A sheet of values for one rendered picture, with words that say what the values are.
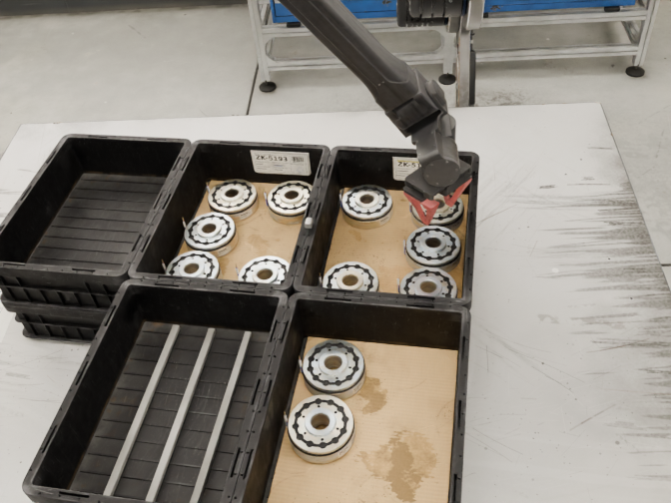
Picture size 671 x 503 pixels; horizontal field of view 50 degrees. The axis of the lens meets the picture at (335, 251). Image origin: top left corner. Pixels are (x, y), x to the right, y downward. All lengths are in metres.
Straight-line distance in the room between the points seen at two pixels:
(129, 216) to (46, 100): 2.20
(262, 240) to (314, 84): 2.03
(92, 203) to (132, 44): 2.42
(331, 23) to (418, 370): 0.57
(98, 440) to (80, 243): 0.48
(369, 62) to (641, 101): 2.41
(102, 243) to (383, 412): 0.70
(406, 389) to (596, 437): 0.35
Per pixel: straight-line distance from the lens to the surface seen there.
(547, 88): 3.37
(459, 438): 1.03
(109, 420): 1.26
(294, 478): 1.13
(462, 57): 2.11
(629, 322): 1.50
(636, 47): 3.45
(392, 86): 1.08
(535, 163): 1.81
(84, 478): 1.22
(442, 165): 1.10
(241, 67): 3.62
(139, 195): 1.63
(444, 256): 1.34
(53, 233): 1.61
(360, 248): 1.40
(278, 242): 1.43
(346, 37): 1.02
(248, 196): 1.50
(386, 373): 1.21
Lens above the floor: 1.83
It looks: 46 degrees down
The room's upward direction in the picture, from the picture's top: 6 degrees counter-clockwise
